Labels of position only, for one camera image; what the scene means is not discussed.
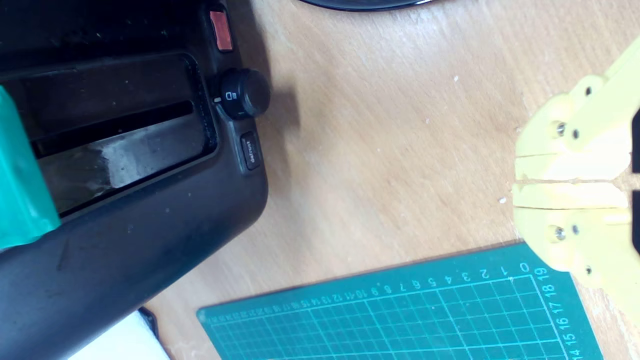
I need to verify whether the black round plate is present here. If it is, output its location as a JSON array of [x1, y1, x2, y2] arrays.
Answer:
[[299, 0, 434, 12]]

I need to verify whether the green cutting mat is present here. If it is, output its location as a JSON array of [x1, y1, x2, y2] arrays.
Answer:
[[196, 241, 605, 360]]

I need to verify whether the black two-slot toaster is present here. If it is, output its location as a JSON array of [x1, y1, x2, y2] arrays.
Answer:
[[0, 0, 272, 360]]

